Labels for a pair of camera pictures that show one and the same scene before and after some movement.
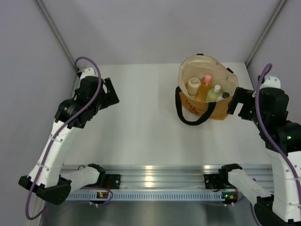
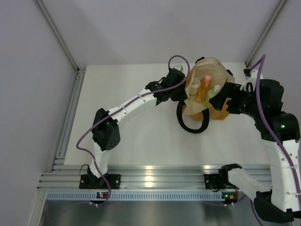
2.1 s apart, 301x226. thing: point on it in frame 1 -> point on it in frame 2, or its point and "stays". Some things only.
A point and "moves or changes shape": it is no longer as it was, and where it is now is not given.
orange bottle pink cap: x=204 y=88 stays
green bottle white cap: x=213 y=93 stays
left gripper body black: x=99 y=102 -> x=178 y=93
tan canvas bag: x=192 y=112 moves or changes shape
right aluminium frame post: x=265 y=32 stays
